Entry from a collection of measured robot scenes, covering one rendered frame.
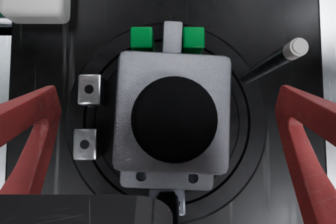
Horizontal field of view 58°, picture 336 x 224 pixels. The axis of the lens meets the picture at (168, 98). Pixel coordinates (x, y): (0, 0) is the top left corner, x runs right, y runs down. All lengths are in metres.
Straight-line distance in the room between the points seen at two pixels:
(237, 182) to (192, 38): 0.10
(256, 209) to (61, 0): 0.21
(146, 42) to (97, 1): 0.10
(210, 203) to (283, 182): 0.06
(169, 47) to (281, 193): 0.14
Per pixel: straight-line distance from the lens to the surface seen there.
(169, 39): 0.16
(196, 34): 0.17
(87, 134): 0.20
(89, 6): 0.25
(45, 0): 0.24
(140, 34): 0.17
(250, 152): 0.22
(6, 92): 0.32
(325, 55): 0.28
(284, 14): 0.26
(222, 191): 0.22
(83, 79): 0.20
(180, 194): 0.20
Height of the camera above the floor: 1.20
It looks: 85 degrees down
